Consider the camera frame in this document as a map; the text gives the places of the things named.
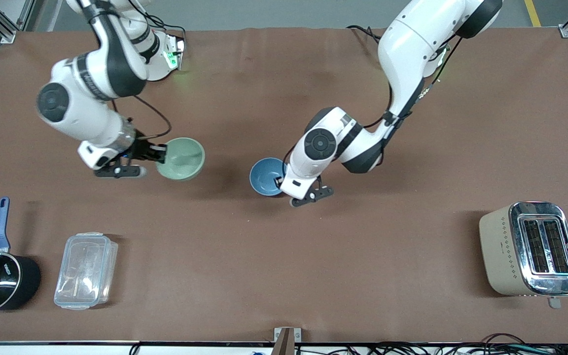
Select black cable bundle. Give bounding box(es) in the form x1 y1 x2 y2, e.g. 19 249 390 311
309 333 568 355

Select black saucepan blue handle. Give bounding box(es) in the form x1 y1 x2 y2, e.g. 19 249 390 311
0 197 42 315

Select metal mount bracket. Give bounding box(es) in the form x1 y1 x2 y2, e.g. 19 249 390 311
273 327 302 355

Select black right base cable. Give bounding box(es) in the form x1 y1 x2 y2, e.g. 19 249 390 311
126 0 187 45

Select black base cable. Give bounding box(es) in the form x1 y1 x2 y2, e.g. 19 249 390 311
126 0 187 45
346 25 384 44

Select brown table mat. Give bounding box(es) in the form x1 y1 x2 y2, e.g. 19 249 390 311
0 27 568 344

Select blue bowl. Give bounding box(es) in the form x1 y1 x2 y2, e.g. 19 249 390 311
249 157 287 197

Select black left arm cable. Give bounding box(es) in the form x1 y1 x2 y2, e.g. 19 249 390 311
363 35 463 130

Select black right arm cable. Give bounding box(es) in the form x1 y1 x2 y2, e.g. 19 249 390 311
110 95 173 142

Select clear plastic food container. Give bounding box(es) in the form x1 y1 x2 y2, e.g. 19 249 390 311
53 232 119 311

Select black left base cable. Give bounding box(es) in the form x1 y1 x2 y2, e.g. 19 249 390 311
346 25 384 44

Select beige chrome toaster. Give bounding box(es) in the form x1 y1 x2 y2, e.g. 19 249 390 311
478 201 568 310

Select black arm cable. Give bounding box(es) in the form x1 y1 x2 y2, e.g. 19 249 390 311
363 35 463 130
110 95 173 142

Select green bowl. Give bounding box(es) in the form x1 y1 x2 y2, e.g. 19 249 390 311
155 137 206 182

